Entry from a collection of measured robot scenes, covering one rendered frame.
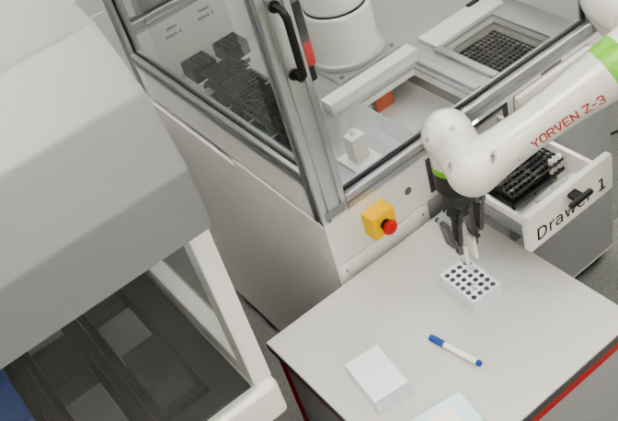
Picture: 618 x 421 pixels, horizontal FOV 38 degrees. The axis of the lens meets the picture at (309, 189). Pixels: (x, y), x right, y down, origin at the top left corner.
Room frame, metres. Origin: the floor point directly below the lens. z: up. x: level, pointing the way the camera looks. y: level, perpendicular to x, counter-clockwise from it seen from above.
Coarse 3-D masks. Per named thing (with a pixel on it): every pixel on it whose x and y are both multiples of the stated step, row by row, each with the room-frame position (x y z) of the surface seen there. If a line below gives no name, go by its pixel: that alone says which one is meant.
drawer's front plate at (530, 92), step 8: (584, 48) 1.98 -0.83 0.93; (576, 56) 1.95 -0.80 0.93; (560, 64) 1.94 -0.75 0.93; (568, 64) 1.93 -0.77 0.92; (552, 72) 1.92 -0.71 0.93; (560, 72) 1.92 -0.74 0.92; (544, 80) 1.89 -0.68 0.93; (552, 80) 1.90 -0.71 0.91; (528, 88) 1.88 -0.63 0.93; (536, 88) 1.88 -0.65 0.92; (520, 96) 1.86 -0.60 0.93; (528, 96) 1.86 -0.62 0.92; (520, 104) 1.85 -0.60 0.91
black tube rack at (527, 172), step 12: (540, 156) 1.64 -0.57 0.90; (516, 168) 1.63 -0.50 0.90; (528, 168) 1.65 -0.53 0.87; (564, 168) 1.61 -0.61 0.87; (504, 180) 1.60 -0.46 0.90; (516, 180) 1.59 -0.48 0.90; (540, 180) 1.59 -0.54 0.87; (492, 192) 1.60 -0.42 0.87; (504, 192) 1.56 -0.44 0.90; (528, 192) 1.57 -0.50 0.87; (516, 204) 1.54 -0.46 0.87
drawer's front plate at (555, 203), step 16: (608, 160) 1.54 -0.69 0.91; (576, 176) 1.51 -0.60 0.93; (592, 176) 1.52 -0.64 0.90; (608, 176) 1.54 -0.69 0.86; (560, 192) 1.47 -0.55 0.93; (544, 208) 1.45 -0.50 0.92; (560, 208) 1.47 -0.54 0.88; (576, 208) 1.49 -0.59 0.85; (528, 224) 1.43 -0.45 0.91; (544, 224) 1.45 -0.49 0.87; (560, 224) 1.47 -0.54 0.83; (528, 240) 1.43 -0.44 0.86; (544, 240) 1.45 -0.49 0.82
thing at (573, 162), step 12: (492, 120) 1.85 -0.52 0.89; (480, 132) 1.83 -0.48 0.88; (552, 144) 1.68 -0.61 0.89; (552, 156) 1.68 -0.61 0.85; (564, 156) 1.65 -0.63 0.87; (576, 156) 1.61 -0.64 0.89; (576, 168) 1.61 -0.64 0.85; (552, 180) 1.62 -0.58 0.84; (540, 192) 1.59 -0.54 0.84; (492, 204) 1.55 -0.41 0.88; (504, 204) 1.53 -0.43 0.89; (528, 204) 1.56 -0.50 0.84; (492, 216) 1.55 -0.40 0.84; (504, 216) 1.51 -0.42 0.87; (516, 216) 1.48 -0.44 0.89; (516, 228) 1.48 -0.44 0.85
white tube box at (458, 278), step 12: (456, 264) 1.48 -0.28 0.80; (444, 276) 1.46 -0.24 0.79; (456, 276) 1.45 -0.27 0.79; (468, 276) 1.44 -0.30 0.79; (480, 276) 1.43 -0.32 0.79; (456, 288) 1.41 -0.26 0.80; (468, 288) 1.40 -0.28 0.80; (480, 288) 1.39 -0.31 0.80; (492, 288) 1.38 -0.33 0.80; (468, 300) 1.37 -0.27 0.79; (480, 300) 1.36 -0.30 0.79; (492, 300) 1.37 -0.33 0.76
